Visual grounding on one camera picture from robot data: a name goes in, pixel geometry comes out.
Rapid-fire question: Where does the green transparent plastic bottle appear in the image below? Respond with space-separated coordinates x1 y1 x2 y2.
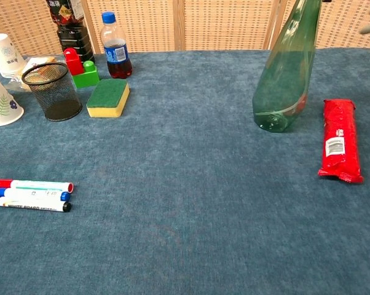
252 0 325 133

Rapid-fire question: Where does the small cola bottle blue cap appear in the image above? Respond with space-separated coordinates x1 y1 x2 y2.
100 11 133 80

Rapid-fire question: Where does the tall dark coffee bottle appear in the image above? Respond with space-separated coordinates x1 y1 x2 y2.
45 0 96 66

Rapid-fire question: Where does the red snack package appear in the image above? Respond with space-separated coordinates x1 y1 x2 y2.
317 98 364 184

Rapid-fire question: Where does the blue carpet table cloth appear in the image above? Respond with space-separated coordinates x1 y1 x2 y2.
0 47 370 295

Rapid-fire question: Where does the green and yellow sponge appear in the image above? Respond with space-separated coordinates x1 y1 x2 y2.
86 78 131 119

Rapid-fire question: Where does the green toy building block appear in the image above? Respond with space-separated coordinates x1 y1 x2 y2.
71 60 100 90

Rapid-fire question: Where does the red toy building block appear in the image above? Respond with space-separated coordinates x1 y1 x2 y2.
63 47 85 76

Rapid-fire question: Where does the black mesh pen holder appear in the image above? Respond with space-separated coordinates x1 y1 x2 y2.
21 61 83 122

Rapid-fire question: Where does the bagged sandwich bread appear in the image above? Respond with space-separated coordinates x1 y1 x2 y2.
6 55 58 93

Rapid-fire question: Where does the white paper cup blue print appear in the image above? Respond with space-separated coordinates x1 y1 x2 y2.
0 33 28 79

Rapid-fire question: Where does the red whiteboard marker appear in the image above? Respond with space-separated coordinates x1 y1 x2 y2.
0 179 74 194

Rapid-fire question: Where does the blue whiteboard marker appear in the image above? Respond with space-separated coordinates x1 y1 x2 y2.
0 186 71 203

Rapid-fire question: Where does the white paper cup leaf print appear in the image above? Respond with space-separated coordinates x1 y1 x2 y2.
0 78 25 127

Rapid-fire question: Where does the black whiteboard marker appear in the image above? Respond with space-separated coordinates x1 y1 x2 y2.
0 196 72 213

